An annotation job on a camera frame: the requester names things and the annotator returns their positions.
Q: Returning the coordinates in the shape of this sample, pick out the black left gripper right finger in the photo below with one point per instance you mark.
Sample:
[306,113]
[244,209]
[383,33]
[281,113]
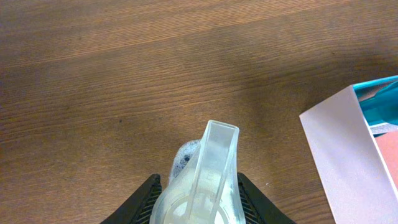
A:
[257,208]

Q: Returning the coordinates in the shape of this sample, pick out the teal mouthwash bottle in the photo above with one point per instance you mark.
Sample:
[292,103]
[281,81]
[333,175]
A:
[378,102]

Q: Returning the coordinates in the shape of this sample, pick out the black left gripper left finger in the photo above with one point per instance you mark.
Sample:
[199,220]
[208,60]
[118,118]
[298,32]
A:
[137,209]

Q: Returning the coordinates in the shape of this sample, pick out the white cardboard box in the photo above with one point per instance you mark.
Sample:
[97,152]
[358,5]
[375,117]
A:
[358,170]

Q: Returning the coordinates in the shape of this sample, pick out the clear foam pump bottle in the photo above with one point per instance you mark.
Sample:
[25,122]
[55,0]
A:
[206,191]

